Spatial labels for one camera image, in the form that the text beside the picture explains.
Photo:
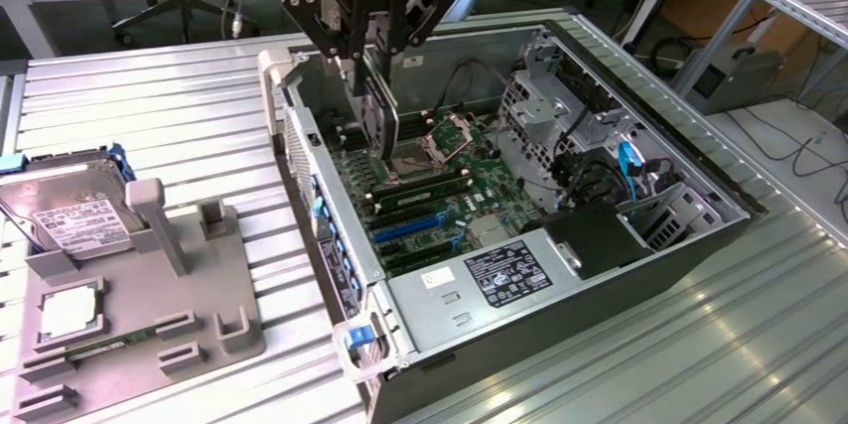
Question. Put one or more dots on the Nvidia graphics card with bracket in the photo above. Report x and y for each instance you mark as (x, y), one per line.
(377, 121)

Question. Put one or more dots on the black office chair base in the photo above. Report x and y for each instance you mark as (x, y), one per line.
(185, 9)

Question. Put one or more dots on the metal socket cover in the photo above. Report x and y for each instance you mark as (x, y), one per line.
(457, 138)

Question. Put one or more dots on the gray metal drive cage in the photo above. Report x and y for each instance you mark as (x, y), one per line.
(543, 111)

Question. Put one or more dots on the CPU socket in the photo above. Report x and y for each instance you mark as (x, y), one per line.
(413, 166)

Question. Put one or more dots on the black labelled RAM stick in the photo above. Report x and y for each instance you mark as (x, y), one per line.
(424, 197)

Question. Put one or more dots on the green motherboard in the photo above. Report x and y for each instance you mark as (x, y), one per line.
(489, 195)

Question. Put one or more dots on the blue card retention clip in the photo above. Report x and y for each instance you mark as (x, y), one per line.
(340, 246)
(348, 264)
(356, 286)
(317, 205)

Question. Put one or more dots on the blue expansion slot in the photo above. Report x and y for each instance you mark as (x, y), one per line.
(407, 229)

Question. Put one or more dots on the silver chipset heatsink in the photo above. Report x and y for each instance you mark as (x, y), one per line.
(493, 229)

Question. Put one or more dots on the long black expansion slot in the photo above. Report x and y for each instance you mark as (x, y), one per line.
(417, 247)
(427, 260)

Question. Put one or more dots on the gray box device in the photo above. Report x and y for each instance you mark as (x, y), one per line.
(748, 76)

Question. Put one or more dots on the silver hard disk blue carrier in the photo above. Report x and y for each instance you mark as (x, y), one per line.
(79, 225)

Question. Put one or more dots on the gray power supply unit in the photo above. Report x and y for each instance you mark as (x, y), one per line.
(437, 305)

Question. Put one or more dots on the gray plastic parts rack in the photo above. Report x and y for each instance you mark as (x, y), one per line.
(132, 305)

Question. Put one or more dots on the blue case latch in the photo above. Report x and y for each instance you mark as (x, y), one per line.
(359, 337)

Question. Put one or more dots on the open black PC case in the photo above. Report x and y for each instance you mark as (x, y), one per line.
(596, 325)

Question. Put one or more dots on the green RAM stick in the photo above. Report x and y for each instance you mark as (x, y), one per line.
(139, 335)

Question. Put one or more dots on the silver CPU chip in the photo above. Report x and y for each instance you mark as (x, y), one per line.
(65, 312)

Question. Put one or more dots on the black plastic duct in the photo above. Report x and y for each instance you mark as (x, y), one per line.
(589, 240)

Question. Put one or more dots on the aluminium profile frame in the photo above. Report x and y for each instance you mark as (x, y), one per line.
(795, 2)

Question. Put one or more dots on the metal disk bay bracket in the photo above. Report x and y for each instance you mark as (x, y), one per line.
(663, 225)

